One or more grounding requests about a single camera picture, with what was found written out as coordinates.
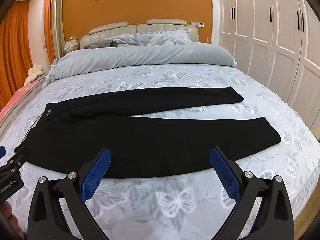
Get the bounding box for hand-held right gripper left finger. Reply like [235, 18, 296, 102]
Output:
[27, 148, 112, 240]

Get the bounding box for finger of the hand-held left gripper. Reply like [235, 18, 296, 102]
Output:
[0, 144, 23, 176]

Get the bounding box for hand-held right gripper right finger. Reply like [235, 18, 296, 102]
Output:
[209, 146, 294, 240]

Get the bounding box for black pants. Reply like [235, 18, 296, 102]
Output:
[14, 87, 282, 179]

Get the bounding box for person's left hand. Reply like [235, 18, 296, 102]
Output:
[0, 201, 24, 233]

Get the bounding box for white flower plush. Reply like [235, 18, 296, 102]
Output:
[24, 64, 43, 84]

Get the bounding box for bed with butterfly sheet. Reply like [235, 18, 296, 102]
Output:
[0, 66, 319, 240]

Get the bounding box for wide orange curtain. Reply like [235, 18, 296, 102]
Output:
[0, 1, 34, 98]

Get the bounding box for grey duvet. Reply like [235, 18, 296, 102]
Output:
[45, 42, 237, 84]

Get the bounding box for white bedside ornament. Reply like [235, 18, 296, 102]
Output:
[64, 36, 78, 53]

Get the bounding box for small grey floral pillow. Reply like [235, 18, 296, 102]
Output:
[104, 34, 140, 48]

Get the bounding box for white wardrobe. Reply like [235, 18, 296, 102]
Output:
[217, 0, 320, 130]

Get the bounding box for grey patterned pillows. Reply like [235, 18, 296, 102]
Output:
[79, 19, 200, 50]

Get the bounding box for narrow orange curtain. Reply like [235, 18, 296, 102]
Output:
[44, 0, 57, 60]

